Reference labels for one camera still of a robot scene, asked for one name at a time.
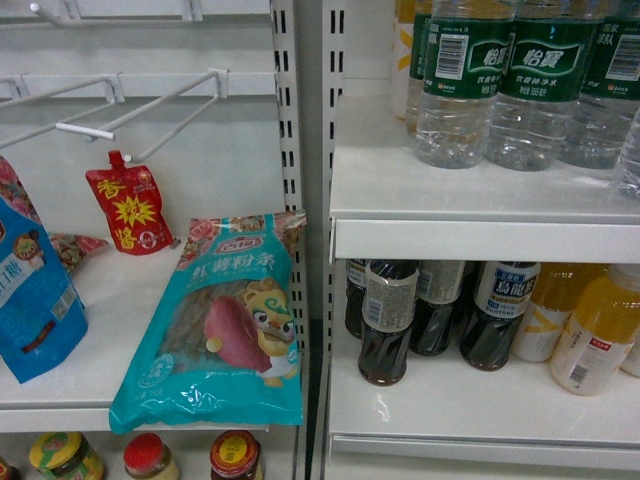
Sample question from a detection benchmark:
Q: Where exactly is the teal sweet potato noodle bag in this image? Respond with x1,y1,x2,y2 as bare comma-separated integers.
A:
109,211,306,434

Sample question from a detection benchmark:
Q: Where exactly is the rear left dark tea bottle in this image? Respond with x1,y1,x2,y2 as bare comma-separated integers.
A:
345,259,369,339

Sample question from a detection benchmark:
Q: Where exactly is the orange drink bottle front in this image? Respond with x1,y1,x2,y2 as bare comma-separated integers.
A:
550,264,639,396

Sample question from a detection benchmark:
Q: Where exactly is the red sauce pouch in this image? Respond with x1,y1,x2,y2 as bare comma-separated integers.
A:
85,150,174,256

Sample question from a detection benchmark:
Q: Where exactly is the white slotted upright post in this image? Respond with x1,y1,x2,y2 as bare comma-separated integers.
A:
270,1,344,479

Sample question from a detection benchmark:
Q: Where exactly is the orange drink bottle rear left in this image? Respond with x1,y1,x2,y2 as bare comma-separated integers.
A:
511,262,607,362

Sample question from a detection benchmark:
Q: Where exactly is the white wire hook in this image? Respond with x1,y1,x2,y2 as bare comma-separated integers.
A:
1,75,125,149
54,68,230,141

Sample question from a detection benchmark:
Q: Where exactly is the front dark oolong tea bottle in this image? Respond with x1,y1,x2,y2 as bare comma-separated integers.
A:
358,259,419,386

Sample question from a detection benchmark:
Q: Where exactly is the yellow drink bottle right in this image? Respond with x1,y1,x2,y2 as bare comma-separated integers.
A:
621,342,640,378

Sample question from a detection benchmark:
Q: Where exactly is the floral snack bag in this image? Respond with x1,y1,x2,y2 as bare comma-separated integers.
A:
1,157,109,273

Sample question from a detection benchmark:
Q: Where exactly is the dark chili sauce jar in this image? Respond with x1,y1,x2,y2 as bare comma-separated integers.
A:
209,430,264,480

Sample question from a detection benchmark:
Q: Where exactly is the white left shelf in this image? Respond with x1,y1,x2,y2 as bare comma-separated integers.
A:
0,239,301,434

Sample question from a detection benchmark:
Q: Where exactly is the blue sugar bag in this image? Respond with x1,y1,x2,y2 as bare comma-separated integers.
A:
1,200,88,383

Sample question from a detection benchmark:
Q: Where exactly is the yellow green lid jar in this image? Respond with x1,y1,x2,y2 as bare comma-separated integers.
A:
29,432,108,480

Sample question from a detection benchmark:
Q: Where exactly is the right oolong tea bottle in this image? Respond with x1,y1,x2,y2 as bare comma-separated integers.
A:
460,261,541,371

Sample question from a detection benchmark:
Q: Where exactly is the water bottle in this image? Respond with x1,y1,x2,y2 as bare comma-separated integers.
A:
612,110,640,200
415,1,516,169
559,1,639,170
486,1,609,172

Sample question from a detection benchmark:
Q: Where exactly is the middle dark tea bottle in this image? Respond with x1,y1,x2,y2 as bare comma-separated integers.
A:
410,260,475,356

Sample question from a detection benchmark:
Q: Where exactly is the orange drink bottle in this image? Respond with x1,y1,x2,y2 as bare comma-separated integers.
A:
511,262,607,362
550,264,639,396

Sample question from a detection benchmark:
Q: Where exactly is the white tea shelf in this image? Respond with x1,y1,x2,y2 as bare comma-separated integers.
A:
328,336,639,472

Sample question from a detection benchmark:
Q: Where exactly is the white water shelf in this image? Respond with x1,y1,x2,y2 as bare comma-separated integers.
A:
328,89,640,265

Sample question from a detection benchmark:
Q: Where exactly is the red lid jar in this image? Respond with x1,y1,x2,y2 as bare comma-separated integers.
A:
123,433,180,480

